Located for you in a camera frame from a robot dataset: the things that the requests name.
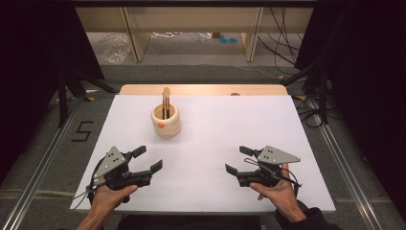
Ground person's left hand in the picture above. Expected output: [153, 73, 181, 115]
[90, 184, 139, 219]

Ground right hand-held gripper cable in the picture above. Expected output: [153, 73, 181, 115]
[243, 157, 303, 196]

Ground coiled black floor cables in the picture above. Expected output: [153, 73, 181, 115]
[292, 95, 324, 129]

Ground clear plastic bag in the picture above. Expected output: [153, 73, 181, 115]
[102, 34, 132, 65]

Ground cream ribbed cup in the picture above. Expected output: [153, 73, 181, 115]
[150, 103, 182, 139]

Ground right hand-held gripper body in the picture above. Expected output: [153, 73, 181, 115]
[237, 146, 302, 189]

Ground black tripod stand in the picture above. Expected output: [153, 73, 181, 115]
[56, 67, 118, 128]
[281, 58, 330, 126]

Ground hanging black cables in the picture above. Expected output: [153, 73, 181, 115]
[257, 7, 305, 77]

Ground person's dark clothing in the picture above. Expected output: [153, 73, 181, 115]
[117, 214, 263, 230]

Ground white cord bundle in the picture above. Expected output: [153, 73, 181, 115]
[150, 32, 182, 40]

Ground black curtain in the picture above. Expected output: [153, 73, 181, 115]
[0, 0, 105, 185]
[295, 0, 406, 221]

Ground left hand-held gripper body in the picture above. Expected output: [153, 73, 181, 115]
[93, 146, 152, 192]

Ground wooden table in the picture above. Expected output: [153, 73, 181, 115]
[119, 83, 289, 97]

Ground light wooden shelf unit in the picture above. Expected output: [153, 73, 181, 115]
[75, 7, 315, 63]

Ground metal floor rail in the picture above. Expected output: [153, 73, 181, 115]
[305, 97, 384, 230]
[0, 95, 86, 230]

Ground hand-held gripper cable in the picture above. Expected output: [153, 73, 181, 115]
[74, 157, 108, 205]
[243, 157, 303, 196]

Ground large makeup brush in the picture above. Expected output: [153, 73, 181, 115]
[163, 86, 172, 120]

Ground left hand-held gripper cable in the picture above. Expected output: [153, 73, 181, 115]
[74, 157, 108, 205]

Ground thin white floor cable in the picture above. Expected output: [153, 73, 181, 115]
[191, 62, 281, 81]

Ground white board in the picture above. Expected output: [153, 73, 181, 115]
[70, 94, 337, 214]

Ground person's right hand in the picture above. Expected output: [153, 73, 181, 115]
[249, 163, 307, 223]

